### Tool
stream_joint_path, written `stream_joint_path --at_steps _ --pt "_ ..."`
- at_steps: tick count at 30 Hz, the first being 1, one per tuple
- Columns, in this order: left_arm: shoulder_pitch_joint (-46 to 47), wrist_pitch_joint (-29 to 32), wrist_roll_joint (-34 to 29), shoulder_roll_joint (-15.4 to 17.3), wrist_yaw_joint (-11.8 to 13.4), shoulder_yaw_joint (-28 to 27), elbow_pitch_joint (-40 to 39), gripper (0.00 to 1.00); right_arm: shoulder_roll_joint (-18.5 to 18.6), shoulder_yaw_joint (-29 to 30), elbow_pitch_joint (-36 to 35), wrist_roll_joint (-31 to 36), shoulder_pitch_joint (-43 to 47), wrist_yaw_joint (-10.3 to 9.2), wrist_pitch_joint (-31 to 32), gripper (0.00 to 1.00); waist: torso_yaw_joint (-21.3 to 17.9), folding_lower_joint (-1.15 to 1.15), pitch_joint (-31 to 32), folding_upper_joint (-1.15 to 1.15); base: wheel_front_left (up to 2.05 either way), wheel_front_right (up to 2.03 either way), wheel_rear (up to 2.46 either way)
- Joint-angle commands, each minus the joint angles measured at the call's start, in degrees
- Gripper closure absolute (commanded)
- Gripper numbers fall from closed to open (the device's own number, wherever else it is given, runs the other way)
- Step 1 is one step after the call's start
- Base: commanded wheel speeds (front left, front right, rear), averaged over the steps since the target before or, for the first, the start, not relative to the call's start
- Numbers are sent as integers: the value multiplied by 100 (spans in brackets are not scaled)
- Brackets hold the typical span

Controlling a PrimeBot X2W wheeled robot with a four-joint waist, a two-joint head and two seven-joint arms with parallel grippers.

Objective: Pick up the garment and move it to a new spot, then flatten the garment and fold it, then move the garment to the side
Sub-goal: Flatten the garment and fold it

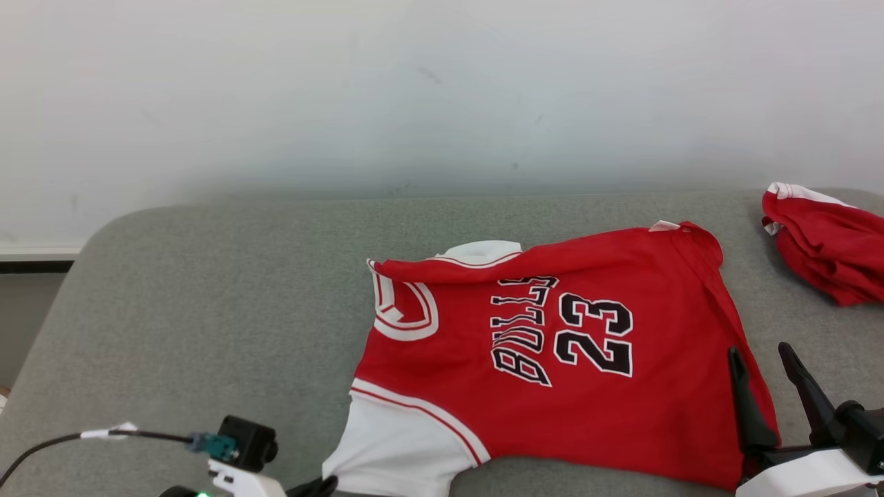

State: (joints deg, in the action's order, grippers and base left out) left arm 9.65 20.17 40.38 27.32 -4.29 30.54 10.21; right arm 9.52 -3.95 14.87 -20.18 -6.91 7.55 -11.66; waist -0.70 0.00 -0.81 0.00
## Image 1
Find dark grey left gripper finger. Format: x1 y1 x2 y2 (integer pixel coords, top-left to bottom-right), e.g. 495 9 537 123
287 474 340 497

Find black left camera cable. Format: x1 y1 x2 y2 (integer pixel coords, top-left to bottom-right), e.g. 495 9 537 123
0 422 240 488

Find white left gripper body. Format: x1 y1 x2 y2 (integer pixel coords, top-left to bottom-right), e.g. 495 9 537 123
159 459 288 497

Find white and black wall skirting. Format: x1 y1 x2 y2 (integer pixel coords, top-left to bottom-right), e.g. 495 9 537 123
0 240 87 275

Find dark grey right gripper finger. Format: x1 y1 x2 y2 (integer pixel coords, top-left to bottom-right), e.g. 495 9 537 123
727 345 781 456
778 342 840 447

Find red shorts with white stripe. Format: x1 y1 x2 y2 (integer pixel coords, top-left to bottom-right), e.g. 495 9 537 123
761 182 884 307

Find red Bulls basketball jersey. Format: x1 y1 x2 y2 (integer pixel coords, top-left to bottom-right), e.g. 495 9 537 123
321 220 782 497

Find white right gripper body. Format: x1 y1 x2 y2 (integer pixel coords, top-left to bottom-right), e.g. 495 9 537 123
736 444 884 497

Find grey fabric sofa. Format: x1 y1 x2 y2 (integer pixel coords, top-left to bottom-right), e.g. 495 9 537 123
0 188 884 497

